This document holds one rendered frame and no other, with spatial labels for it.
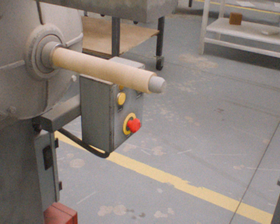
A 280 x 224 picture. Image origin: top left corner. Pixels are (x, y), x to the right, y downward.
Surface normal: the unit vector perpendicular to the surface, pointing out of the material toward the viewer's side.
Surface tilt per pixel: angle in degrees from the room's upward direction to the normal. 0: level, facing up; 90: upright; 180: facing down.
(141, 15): 90
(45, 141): 90
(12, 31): 84
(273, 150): 0
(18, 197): 90
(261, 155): 0
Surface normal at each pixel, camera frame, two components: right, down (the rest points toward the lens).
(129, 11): -0.51, 0.41
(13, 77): 0.78, 0.37
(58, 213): 0.04, -0.87
